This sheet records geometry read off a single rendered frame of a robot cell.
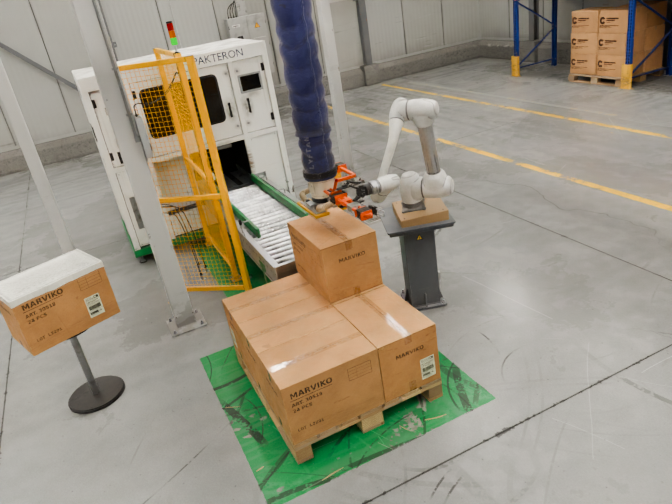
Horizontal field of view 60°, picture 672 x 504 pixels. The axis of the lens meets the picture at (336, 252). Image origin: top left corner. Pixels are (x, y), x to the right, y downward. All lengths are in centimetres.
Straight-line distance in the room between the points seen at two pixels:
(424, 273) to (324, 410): 160
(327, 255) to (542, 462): 170
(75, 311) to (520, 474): 287
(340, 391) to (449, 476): 73
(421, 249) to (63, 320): 253
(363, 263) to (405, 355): 71
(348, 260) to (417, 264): 87
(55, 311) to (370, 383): 205
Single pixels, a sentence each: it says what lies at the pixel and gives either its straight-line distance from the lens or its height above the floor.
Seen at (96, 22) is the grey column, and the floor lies 243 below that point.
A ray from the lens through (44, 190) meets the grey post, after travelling 675.
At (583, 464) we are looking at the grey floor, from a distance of 345.
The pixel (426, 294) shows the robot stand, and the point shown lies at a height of 11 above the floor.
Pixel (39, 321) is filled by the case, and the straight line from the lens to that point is 408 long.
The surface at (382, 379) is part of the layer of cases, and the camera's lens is 346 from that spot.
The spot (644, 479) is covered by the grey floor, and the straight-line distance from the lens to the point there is 344.
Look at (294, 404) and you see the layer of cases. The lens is 326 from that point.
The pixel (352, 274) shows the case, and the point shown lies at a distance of 379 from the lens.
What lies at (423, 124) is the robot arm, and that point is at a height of 149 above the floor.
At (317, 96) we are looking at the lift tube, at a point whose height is 183.
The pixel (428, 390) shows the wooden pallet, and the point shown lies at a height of 9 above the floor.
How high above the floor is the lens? 247
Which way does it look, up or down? 25 degrees down
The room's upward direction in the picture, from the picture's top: 10 degrees counter-clockwise
